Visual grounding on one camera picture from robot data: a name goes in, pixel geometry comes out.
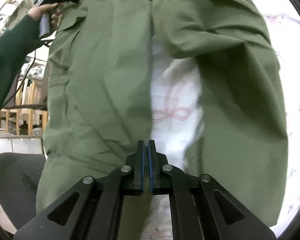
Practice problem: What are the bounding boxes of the olive green pants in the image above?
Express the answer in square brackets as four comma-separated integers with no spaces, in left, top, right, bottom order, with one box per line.
[36,0,288,226]

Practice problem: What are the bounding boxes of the person's left hand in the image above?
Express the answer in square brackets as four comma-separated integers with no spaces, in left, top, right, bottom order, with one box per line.
[27,3,62,30]

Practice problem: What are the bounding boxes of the white floral bed sheet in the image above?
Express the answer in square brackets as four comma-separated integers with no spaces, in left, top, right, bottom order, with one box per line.
[151,0,300,238]

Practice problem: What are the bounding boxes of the yellow wooden stool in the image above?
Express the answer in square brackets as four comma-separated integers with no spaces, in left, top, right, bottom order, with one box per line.
[0,77,48,136]

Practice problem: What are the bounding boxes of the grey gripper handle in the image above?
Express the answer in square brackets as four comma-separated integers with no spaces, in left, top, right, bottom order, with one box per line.
[39,12,52,40]

